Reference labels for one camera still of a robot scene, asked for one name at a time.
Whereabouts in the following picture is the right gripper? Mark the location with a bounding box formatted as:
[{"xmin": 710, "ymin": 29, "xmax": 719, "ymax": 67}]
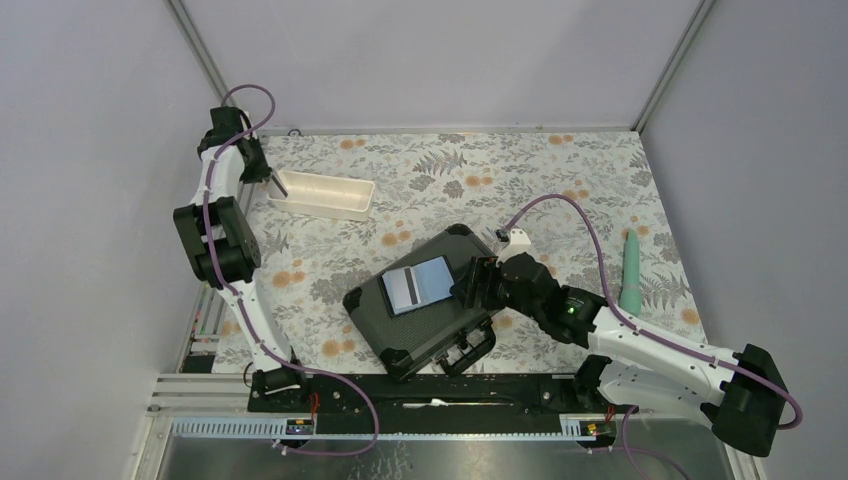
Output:
[{"xmin": 449, "ymin": 255, "xmax": 543, "ymax": 321}]

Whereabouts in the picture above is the white plastic tray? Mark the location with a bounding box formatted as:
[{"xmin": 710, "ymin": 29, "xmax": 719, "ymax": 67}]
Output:
[{"xmin": 266, "ymin": 170, "xmax": 376, "ymax": 221}]

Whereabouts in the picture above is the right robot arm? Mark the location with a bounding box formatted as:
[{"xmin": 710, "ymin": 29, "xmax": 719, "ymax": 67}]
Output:
[{"xmin": 451, "ymin": 253, "xmax": 789, "ymax": 457}]

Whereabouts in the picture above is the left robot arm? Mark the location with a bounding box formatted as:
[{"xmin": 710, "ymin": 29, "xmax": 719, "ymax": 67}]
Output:
[{"xmin": 173, "ymin": 106, "xmax": 311, "ymax": 411}]

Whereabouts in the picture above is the dark grey hard case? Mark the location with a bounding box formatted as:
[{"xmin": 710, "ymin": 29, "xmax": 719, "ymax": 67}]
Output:
[{"xmin": 342, "ymin": 224, "xmax": 496, "ymax": 383}]

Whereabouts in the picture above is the floral tablecloth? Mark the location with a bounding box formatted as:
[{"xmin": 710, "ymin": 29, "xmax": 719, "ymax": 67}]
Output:
[{"xmin": 247, "ymin": 132, "xmax": 705, "ymax": 373}]

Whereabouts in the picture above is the mint green tube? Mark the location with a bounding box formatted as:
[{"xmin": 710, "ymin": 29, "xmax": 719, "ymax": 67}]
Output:
[{"xmin": 618, "ymin": 230, "xmax": 643, "ymax": 317}]

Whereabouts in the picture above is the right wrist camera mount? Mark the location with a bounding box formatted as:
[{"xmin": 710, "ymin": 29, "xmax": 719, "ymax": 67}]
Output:
[{"xmin": 496, "ymin": 228, "xmax": 531, "ymax": 266}]

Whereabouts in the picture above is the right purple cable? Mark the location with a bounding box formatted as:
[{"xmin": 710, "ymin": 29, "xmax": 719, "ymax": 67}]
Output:
[{"xmin": 500, "ymin": 193, "xmax": 805, "ymax": 431}]

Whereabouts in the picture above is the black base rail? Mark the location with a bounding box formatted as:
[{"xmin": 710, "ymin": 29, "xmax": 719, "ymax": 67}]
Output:
[{"xmin": 247, "ymin": 374, "xmax": 627, "ymax": 436}]

